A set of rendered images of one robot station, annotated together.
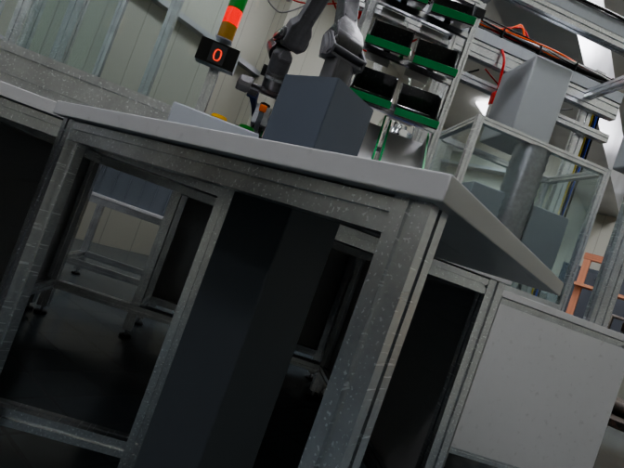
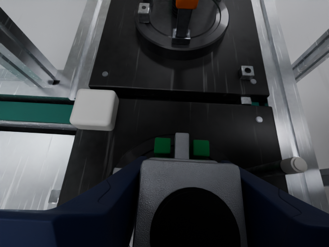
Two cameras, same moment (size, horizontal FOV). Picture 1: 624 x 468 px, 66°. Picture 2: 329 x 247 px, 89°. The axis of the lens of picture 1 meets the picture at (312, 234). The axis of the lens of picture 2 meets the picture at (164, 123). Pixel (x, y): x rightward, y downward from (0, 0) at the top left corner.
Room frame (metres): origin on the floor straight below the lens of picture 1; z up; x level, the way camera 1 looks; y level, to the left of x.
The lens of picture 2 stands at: (1.39, 0.27, 1.16)
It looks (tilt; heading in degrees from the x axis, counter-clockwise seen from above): 69 degrees down; 11
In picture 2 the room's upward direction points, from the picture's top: straight up
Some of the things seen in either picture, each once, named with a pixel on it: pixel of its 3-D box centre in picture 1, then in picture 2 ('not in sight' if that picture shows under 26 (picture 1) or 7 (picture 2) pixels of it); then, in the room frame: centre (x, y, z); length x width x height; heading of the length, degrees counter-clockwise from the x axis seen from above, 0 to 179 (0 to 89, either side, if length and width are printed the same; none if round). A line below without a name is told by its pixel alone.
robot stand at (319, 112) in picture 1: (313, 137); not in sight; (0.97, 0.06, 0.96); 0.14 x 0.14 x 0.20; 52
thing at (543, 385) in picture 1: (461, 371); not in sight; (2.37, -0.92, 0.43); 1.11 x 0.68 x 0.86; 98
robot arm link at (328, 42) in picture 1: (342, 51); not in sight; (0.97, 0.07, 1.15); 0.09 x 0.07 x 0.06; 119
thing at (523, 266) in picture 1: (308, 198); not in sight; (1.01, 0.03, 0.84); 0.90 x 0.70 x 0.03; 52
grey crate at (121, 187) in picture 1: (148, 192); not in sight; (3.31, 1.16, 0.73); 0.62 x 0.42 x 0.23; 98
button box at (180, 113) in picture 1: (214, 132); not in sight; (1.15, 0.31, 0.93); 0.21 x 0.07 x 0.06; 98
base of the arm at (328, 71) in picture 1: (335, 79); not in sight; (0.97, 0.06, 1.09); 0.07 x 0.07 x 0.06; 52
